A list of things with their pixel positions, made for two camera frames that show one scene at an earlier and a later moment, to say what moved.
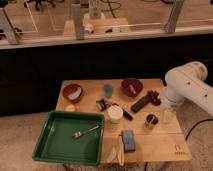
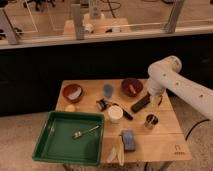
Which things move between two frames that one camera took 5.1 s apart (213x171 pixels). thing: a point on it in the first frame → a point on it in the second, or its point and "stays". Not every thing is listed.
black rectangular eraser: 140,104 stays
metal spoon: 77,134 stays
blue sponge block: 129,141 stays
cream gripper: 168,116 → 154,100
